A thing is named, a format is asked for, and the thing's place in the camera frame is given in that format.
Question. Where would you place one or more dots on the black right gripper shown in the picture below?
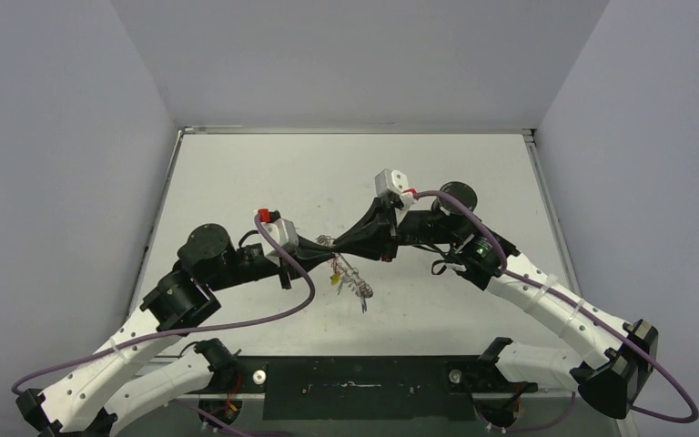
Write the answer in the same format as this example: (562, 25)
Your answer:
(391, 229)

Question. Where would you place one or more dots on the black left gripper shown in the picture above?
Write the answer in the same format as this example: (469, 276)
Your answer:
(309, 252)

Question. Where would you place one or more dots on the metal ring disc with keyrings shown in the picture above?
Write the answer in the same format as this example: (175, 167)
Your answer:
(350, 278)

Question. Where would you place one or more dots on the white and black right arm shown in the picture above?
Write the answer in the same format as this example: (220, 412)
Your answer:
(606, 360)

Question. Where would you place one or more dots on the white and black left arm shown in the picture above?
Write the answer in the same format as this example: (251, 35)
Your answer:
(101, 394)

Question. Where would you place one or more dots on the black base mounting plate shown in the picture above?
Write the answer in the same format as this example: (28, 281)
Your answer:
(369, 388)

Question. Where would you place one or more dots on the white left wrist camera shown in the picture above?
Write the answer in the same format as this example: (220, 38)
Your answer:
(280, 230)

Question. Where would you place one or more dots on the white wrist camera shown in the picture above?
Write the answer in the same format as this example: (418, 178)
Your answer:
(393, 188)
(280, 230)

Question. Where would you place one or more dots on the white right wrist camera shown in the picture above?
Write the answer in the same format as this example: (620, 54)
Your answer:
(393, 188)

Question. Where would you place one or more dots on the aluminium frame rail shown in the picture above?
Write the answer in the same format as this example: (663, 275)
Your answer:
(614, 383)

